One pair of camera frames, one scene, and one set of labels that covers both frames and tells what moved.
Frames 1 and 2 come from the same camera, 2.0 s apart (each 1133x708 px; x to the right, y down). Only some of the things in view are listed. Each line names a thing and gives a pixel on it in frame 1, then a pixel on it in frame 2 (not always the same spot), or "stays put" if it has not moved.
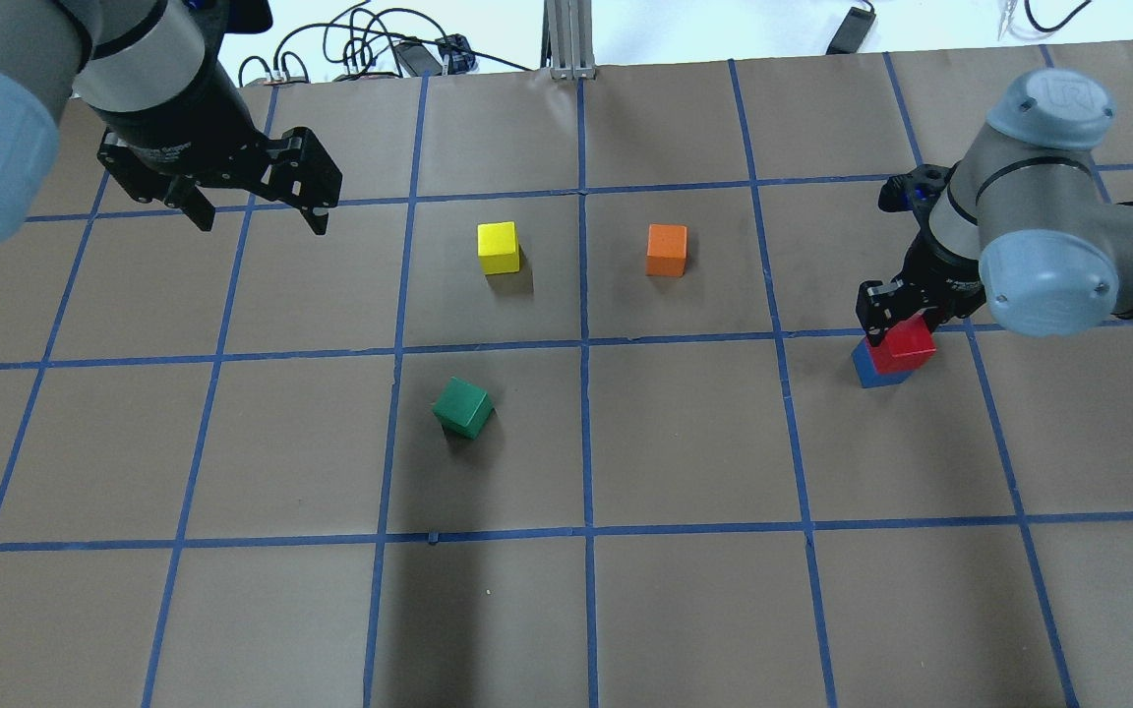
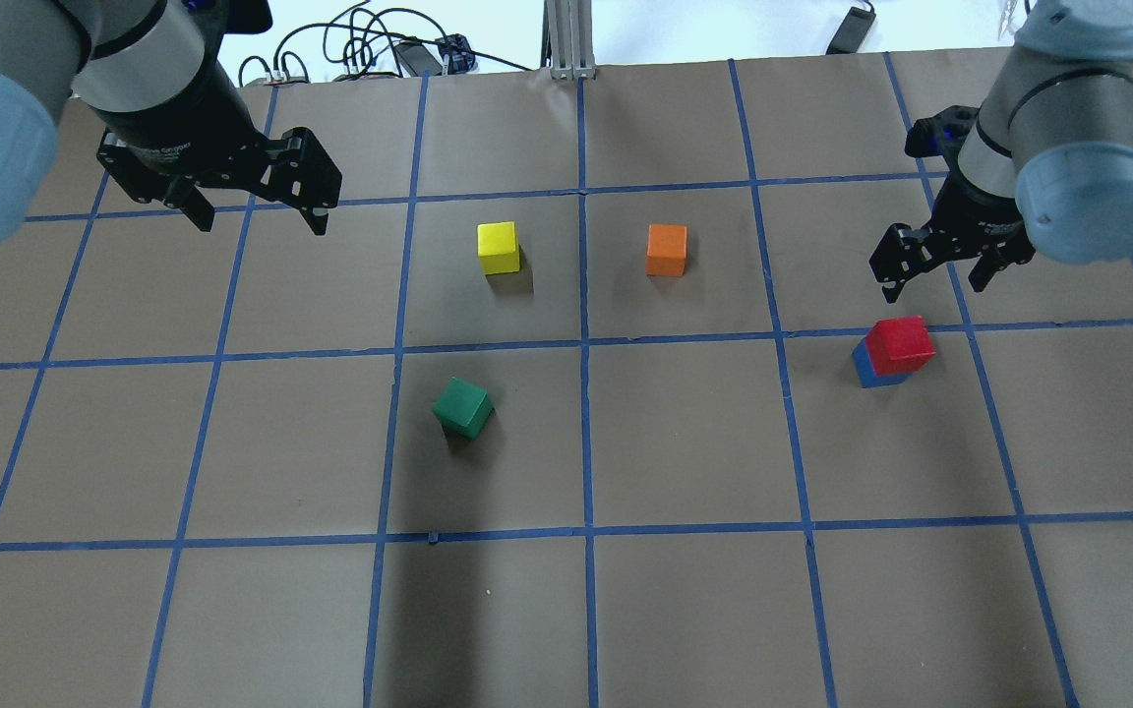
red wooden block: (904, 347) stays put
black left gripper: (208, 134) stays put
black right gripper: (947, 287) -> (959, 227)
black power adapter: (853, 30) stays put
